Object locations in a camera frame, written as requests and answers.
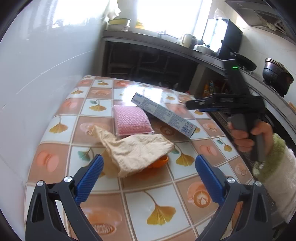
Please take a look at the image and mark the grey kitchen counter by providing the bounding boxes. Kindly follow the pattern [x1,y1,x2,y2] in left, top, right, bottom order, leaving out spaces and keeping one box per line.
[102,30,296,109]

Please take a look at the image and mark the black cooking pot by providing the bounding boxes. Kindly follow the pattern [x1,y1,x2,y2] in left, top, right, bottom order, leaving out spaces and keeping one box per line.
[262,58,294,97]

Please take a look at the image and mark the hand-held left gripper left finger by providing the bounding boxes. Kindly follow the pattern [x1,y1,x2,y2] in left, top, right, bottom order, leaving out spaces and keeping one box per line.
[26,154,104,241]

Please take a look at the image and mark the blue white toothpaste box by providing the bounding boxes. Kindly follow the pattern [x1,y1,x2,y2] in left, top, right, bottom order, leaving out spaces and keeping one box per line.
[131,92,201,139]

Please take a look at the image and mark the ginkgo leaf patterned tablecloth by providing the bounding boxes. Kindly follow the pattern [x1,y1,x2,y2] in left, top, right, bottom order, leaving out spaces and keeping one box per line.
[24,75,255,241]

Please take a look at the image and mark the white hanging plastic bag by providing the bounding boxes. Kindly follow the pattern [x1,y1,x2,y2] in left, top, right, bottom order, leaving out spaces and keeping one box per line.
[106,0,121,20]

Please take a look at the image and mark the person's right hand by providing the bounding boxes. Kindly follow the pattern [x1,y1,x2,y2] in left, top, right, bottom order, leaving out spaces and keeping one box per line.
[227,120,274,160]

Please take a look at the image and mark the range hood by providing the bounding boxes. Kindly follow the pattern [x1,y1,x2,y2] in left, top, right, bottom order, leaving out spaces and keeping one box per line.
[225,0,292,36]

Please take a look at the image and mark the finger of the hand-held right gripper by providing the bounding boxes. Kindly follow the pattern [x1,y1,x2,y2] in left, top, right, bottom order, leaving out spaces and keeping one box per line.
[198,107,229,114]
[186,93,226,110]

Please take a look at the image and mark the stacked enamel bowls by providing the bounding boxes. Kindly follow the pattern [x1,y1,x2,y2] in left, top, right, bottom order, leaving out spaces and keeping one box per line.
[107,18,132,31]

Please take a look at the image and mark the steel pot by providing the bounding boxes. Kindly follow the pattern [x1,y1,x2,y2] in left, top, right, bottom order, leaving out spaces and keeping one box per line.
[193,44,218,57]

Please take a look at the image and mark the orange snack packet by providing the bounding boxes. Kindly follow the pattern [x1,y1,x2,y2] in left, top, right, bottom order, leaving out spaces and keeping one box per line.
[203,80,214,98]

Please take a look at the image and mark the pink sponge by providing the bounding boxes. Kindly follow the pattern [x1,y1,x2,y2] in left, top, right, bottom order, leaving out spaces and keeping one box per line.
[112,105,155,136]

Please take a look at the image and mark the black cabinet appliance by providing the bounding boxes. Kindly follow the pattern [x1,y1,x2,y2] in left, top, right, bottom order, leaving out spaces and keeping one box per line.
[202,19,243,61]

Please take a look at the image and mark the black wok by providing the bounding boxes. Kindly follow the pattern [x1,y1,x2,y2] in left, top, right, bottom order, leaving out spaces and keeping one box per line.
[230,52,257,71]

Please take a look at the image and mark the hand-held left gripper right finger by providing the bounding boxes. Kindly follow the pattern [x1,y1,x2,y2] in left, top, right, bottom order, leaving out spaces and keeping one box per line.
[195,154,275,241]

